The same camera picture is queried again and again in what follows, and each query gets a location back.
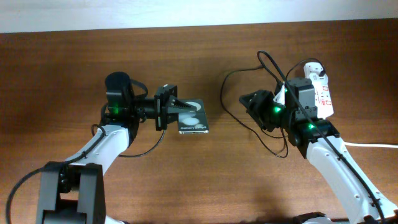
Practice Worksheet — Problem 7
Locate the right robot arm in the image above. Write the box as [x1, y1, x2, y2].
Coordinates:
[239, 78, 397, 223]

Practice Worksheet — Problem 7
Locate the white USB charger adapter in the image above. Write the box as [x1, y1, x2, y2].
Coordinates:
[303, 62, 328, 85]

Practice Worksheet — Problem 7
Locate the black Samsung Galaxy phone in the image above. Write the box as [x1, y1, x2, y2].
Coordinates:
[178, 99, 209, 134]

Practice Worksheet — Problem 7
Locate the white power strip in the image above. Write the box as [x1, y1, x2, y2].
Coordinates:
[303, 62, 335, 119]

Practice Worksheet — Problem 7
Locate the black USB charging cable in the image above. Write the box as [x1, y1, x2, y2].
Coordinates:
[220, 57, 327, 159]

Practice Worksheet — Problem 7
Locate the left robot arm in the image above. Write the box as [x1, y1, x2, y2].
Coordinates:
[36, 72, 203, 224]

